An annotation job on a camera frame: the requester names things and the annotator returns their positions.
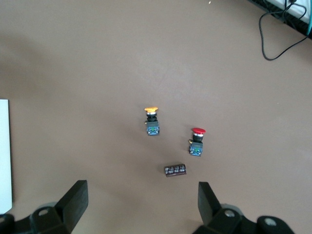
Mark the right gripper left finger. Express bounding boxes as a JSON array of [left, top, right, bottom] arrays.
[[26, 179, 89, 234]]

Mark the yellow mushroom push button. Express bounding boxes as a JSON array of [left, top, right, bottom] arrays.
[[143, 106, 161, 137]]

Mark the black cylindrical capacitor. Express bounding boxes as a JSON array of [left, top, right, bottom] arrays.
[[164, 163, 188, 178]]

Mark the white table edge rail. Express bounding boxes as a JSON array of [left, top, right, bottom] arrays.
[[264, 0, 312, 38]]

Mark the red mushroom push button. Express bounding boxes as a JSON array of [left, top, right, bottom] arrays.
[[188, 127, 207, 157]]

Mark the white drawer cabinet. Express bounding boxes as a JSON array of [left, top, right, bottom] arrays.
[[0, 98, 13, 215]]

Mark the teal cable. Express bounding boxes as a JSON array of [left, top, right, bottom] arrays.
[[305, 9, 312, 38]]

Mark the thin black looped cable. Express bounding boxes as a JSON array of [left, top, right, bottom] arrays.
[[258, 0, 312, 61]]

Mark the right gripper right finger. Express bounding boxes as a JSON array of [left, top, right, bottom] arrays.
[[197, 181, 256, 234]]

